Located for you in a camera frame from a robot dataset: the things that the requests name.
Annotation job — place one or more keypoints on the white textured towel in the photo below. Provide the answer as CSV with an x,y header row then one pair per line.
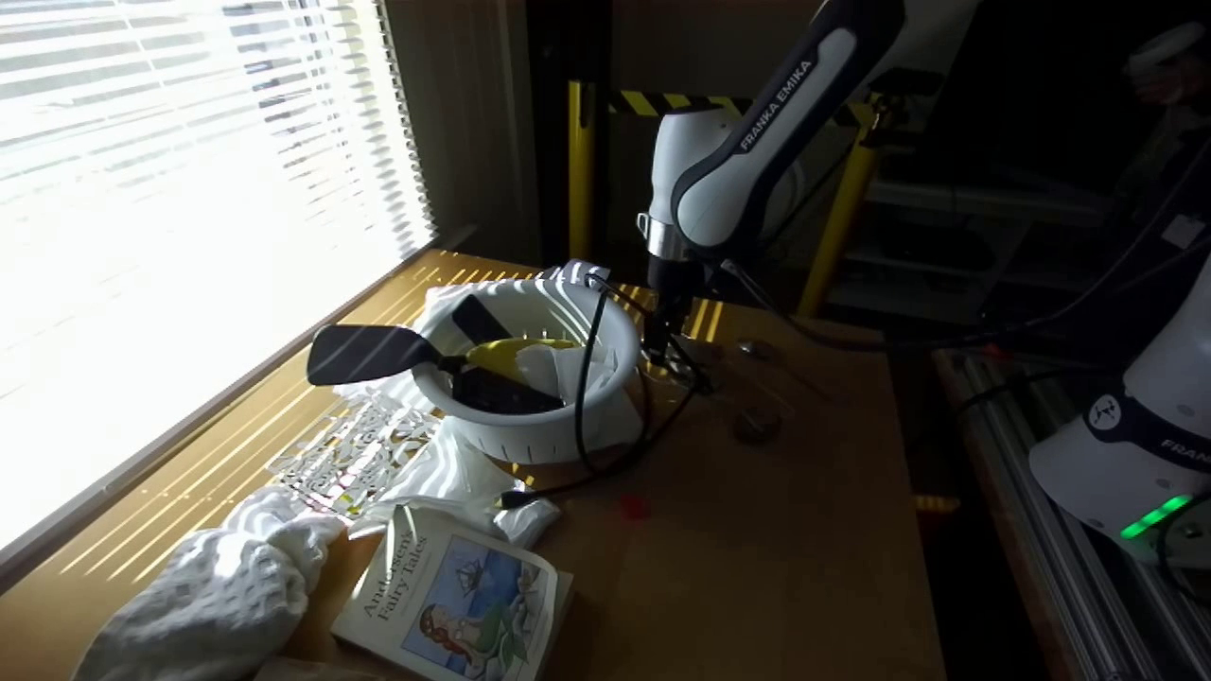
x,y
214,607

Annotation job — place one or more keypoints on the black spatula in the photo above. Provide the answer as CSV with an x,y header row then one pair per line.
x,y
362,353

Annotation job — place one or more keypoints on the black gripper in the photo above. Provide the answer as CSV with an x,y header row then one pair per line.
x,y
671,290

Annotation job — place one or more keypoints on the yellow black striped bar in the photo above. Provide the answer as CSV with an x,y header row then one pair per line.
x,y
638,100

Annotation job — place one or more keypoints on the grey metal shelf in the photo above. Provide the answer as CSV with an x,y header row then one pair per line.
x,y
985,198

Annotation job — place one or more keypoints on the white folded cloth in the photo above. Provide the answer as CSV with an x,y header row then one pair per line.
x,y
466,473

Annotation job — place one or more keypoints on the white crumpled cloth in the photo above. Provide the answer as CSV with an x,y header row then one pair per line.
x,y
615,340

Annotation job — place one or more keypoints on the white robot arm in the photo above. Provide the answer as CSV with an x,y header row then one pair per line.
x,y
744,163

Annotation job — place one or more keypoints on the illustrated book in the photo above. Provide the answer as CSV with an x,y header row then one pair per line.
x,y
466,607

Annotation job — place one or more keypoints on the yellow barrier post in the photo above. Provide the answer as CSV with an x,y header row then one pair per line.
x,y
832,240
580,175

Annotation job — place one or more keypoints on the black remote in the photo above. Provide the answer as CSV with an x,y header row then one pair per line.
x,y
505,391

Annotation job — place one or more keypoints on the silver spoon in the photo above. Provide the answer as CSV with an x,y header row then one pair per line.
x,y
756,349

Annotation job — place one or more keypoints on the white colander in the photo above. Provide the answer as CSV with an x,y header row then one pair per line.
x,y
543,438

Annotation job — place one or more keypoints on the yellow soft item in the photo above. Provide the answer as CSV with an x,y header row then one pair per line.
x,y
505,353

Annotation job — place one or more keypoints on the clear plastic bag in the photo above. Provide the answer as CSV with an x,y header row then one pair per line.
x,y
362,455

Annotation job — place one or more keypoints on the window blinds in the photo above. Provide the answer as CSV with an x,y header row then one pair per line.
x,y
151,190

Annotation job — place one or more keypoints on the black flat rectangular item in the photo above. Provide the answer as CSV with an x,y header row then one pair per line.
x,y
476,319

